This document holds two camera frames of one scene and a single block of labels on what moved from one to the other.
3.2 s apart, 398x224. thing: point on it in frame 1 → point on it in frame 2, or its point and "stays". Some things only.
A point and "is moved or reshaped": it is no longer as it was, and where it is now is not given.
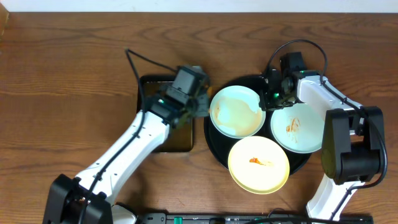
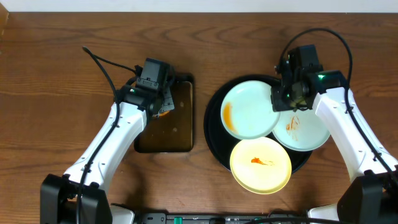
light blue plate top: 235,112 is moved or reshaped
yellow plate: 259,165 stays
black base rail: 252,218 stays
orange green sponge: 209,94 is moved or reshaped
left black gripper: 200,98 → 165,94
